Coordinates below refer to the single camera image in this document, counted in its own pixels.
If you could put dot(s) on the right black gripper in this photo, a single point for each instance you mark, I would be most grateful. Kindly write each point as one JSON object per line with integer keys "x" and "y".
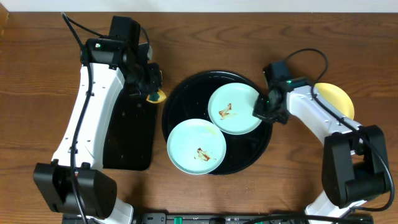
{"x": 259, "y": 111}

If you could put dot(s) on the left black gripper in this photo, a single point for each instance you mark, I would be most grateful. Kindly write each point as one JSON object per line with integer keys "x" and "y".
{"x": 154, "y": 82}

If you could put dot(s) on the green and yellow sponge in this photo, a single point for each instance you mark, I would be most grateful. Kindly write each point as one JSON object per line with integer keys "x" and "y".
{"x": 157, "y": 97}

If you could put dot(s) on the light blue plate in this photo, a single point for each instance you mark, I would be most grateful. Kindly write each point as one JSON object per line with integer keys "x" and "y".
{"x": 196, "y": 146}
{"x": 230, "y": 108}

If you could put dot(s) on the yellow plate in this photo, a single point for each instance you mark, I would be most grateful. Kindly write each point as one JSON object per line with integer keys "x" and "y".
{"x": 337, "y": 97}

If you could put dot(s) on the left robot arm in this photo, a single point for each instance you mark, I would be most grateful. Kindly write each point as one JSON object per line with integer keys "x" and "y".
{"x": 74, "y": 183}

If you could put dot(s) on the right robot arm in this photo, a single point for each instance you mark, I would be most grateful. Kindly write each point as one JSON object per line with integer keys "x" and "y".
{"x": 355, "y": 165}

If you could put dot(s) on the rectangular black tray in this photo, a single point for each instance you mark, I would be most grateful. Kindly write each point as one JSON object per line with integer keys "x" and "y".
{"x": 130, "y": 136}

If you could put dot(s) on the black aluminium rail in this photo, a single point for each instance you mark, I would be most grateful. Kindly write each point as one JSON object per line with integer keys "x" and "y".
{"x": 163, "y": 218}

